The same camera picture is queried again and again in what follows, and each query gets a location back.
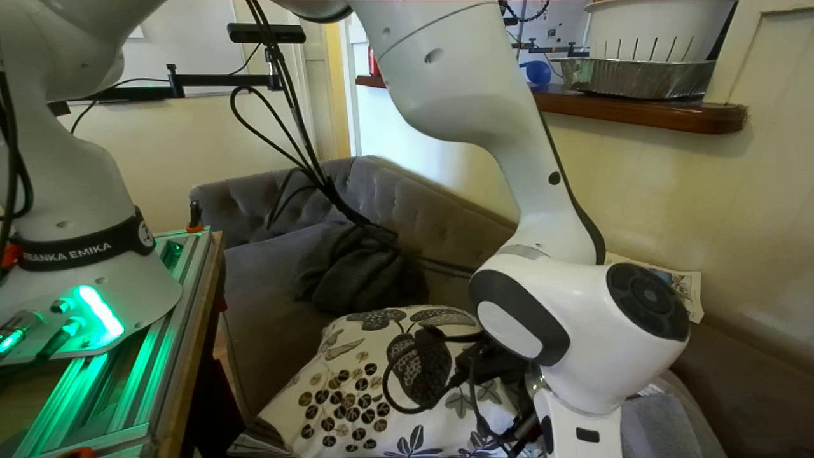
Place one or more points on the white pillow with dotted mushroom print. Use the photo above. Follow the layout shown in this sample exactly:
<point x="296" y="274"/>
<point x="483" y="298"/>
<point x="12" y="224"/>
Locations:
<point x="356" y="399"/>

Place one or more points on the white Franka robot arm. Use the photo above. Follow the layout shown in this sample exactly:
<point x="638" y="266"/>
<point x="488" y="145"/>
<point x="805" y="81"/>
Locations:
<point x="473" y="102"/>

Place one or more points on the dark grey fleece blanket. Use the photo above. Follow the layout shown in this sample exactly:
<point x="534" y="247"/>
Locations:
<point x="365" y="270"/>

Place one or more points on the grey-brown sofa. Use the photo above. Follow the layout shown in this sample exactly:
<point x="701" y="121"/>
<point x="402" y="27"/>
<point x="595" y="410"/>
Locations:
<point x="281" y="288"/>

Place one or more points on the small blue object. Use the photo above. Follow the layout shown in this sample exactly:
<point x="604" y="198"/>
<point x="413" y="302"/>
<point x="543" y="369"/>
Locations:
<point x="538" y="75"/>

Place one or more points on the brown wooden shelf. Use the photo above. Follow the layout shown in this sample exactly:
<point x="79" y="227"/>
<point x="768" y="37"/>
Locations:
<point x="645" y="112"/>

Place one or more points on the aluminium foil tray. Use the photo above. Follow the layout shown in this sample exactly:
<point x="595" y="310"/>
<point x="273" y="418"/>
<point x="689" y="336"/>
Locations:
<point x="645" y="78"/>

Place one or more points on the blue-grey cloth with label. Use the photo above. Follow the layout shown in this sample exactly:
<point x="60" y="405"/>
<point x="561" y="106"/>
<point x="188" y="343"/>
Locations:
<point x="678" y="423"/>

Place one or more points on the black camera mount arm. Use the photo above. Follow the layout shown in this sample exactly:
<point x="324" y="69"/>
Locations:
<point x="220" y="81"/>

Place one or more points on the black bar-shaped camera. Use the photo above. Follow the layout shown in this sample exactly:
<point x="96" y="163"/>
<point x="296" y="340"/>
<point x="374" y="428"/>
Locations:
<point x="267" y="33"/>

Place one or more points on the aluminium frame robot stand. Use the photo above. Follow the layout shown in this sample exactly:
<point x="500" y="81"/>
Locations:
<point x="128" y="399"/>

